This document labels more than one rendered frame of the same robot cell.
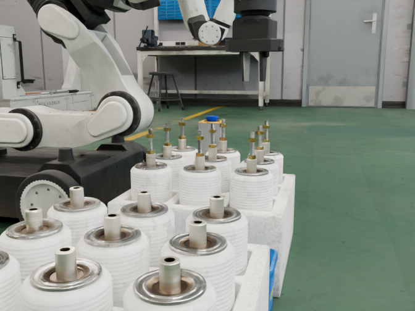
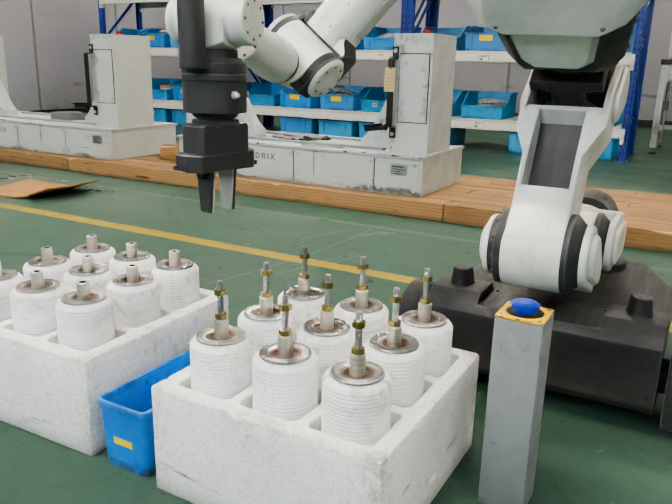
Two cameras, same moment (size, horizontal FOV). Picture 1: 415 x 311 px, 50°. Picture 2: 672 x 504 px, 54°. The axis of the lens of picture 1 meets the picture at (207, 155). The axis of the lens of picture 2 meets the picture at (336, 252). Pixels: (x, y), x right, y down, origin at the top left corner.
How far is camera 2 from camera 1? 1.68 m
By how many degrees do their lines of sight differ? 101
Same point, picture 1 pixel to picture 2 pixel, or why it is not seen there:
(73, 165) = (436, 287)
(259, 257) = (65, 350)
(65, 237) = (115, 265)
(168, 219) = (110, 288)
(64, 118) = not seen: hidden behind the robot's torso
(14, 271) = (78, 257)
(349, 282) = not seen: outside the picture
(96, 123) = not seen: hidden behind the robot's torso
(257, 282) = (27, 341)
